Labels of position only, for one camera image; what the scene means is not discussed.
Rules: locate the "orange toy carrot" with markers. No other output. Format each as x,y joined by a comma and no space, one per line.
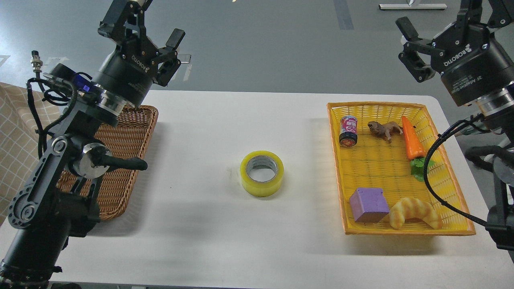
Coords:
415,152

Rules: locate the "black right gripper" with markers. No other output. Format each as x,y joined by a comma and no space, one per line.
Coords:
470,60

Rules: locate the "beige checkered cloth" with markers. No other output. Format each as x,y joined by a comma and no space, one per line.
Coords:
18,143

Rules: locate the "brown wicker basket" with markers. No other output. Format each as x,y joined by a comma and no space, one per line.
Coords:
116,155

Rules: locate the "purple cube block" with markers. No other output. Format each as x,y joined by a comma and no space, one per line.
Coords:
368,205

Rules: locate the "toy croissant bread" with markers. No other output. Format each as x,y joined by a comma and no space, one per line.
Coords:
409,207

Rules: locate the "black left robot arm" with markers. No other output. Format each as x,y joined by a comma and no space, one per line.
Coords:
59,198

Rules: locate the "yellow tape roll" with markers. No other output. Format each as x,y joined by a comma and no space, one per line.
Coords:
261,160

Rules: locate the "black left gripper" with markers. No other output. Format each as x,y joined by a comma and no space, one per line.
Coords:
129,70

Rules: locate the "white metal bar on floor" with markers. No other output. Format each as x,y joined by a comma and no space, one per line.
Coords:
413,6

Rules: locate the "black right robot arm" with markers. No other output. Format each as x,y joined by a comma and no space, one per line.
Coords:
496,112

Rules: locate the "yellow plastic basket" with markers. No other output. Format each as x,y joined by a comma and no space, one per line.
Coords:
375,163

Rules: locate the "small pink drink can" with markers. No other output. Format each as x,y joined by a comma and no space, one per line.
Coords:
348,131

